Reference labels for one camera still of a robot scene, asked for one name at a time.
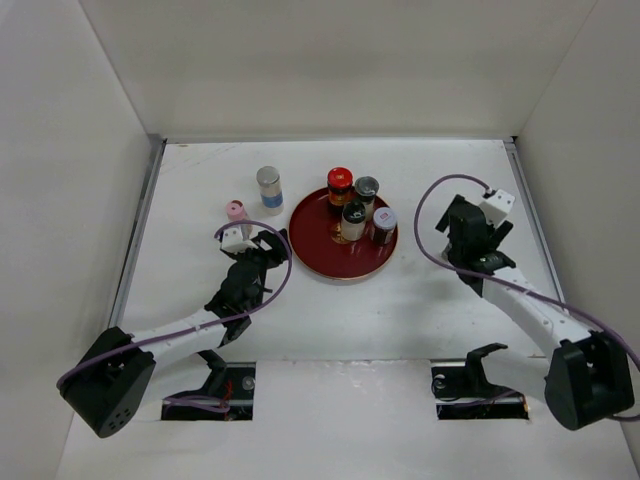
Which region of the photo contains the right metal frame rail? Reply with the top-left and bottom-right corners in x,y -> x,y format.
503,137 -> 565,301

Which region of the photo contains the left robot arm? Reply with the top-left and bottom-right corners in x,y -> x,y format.
56,221 -> 293,438

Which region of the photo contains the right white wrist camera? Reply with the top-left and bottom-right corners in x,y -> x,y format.
478,189 -> 515,228

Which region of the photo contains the metal frame rail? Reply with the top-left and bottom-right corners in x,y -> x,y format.
106,134 -> 167,328
503,137 -> 565,301

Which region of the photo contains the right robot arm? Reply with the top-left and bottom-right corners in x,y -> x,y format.
436,190 -> 639,431

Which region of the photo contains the clear lid white shaker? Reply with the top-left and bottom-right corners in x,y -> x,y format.
354,176 -> 379,208

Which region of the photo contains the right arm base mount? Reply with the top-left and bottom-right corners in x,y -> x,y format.
431,343 -> 529,421

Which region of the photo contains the left metal frame rail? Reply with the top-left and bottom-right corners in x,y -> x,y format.
106,134 -> 167,328

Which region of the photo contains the black lid pepper shaker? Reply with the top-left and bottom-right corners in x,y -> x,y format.
440,245 -> 451,262

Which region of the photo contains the silver lid blue label bottle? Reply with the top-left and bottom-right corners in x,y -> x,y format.
256,166 -> 284,216

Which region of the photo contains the red round tray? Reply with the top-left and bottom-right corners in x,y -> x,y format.
288,188 -> 399,280

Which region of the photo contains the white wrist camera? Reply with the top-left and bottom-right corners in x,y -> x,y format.
219,227 -> 257,254
478,189 -> 515,228

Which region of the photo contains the pink lid spice bottle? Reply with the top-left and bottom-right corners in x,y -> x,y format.
225,200 -> 249,222

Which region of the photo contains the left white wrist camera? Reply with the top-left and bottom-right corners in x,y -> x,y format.
219,227 -> 257,254

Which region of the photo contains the red lid chili sauce jar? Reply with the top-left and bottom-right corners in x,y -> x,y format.
327,167 -> 354,214

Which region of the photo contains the black knob white grinder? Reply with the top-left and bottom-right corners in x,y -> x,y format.
341,199 -> 366,242

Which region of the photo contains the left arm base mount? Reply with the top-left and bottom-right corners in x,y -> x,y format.
160,350 -> 257,422

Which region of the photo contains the white lid spice jar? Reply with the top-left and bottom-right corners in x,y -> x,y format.
371,207 -> 397,246

